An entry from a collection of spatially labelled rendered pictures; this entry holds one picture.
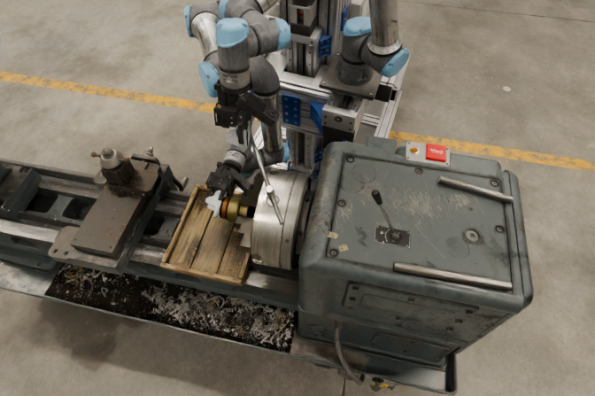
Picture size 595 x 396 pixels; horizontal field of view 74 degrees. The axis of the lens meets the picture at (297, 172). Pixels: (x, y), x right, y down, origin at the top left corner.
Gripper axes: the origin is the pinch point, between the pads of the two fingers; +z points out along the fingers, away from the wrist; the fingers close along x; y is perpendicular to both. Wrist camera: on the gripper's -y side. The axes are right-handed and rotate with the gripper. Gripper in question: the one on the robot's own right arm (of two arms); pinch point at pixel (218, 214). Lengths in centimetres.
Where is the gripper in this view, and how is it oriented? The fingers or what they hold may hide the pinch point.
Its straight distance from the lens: 132.3
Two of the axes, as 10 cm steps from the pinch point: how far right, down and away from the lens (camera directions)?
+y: -9.7, -1.8, 1.5
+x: -0.1, -6.0, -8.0
